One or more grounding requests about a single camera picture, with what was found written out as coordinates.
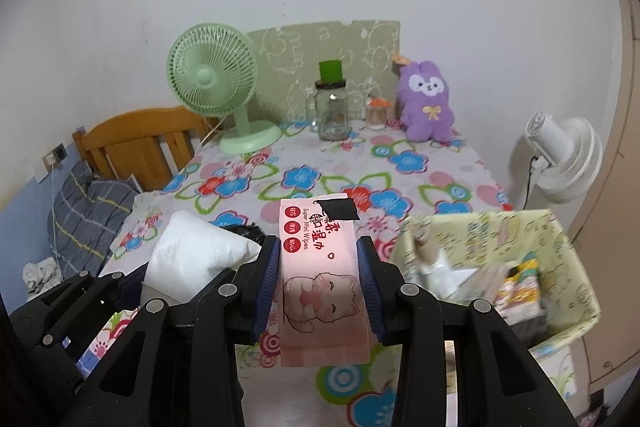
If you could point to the green desk fan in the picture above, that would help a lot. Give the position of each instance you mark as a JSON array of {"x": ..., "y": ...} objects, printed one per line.
[{"x": 210, "y": 77}]

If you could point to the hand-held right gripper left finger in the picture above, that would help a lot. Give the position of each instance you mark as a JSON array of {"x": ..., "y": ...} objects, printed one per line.
[{"x": 265, "y": 292}]

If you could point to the crumpled white cloth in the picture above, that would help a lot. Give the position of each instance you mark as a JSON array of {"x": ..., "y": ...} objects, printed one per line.
[{"x": 42, "y": 276}]

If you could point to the pink wet wipes pack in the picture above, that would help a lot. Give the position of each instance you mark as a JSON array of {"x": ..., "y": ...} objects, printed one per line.
[{"x": 320, "y": 257}]

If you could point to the beige door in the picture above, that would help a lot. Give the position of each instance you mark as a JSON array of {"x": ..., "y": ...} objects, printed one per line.
[{"x": 615, "y": 157}]

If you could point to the purple plush toy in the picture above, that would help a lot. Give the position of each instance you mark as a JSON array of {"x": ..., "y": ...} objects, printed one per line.
[{"x": 425, "y": 107}]

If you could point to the wall power outlet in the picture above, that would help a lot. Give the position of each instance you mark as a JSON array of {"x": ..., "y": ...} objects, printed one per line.
[{"x": 55, "y": 154}]

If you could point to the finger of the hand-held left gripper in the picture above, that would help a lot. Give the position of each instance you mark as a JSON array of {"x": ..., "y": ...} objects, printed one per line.
[
  {"x": 100, "y": 287},
  {"x": 45, "y": 357}
]

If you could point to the green patterned board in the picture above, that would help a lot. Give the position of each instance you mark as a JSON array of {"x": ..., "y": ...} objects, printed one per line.
[{"x": 300, "y": 52}]

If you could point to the yellow-green fabric storage box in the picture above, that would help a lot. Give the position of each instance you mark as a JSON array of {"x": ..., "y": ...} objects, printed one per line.
[{"x": 475, "y": 232}]

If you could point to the white paper towels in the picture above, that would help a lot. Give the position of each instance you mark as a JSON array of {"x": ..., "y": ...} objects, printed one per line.
[{"x": 195, "y": 252}]

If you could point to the wooden bed headboard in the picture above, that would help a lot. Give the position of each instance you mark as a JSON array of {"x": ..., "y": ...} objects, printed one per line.
[{"x": 140, "y": 147}]

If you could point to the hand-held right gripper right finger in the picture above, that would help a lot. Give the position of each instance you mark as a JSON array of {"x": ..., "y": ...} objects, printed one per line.
[{"x": 370, "y": 292}]

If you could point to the small jar orange lid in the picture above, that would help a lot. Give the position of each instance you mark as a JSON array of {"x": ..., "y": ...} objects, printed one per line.
[{"x": 376, "y": 117}]

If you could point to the white floor fan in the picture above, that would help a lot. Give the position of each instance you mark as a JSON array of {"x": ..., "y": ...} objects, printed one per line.
[{"x": 570, "y": 157}]

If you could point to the yellow cartoon tissue pack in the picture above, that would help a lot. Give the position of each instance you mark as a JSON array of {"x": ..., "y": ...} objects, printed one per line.
[{"x": 522, "y": 274}]

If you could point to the dark plaid pillow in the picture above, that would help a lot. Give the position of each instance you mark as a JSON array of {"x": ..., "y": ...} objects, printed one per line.
[{"x": 85, "y": 217}]

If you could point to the glass jar green lid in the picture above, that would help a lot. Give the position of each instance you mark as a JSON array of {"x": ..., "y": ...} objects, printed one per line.
[{"x": 332, "y": 112}]

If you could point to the floral tablecloth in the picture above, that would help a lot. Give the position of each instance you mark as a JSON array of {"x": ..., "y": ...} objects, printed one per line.
[{"x": 310, "y": 177}]

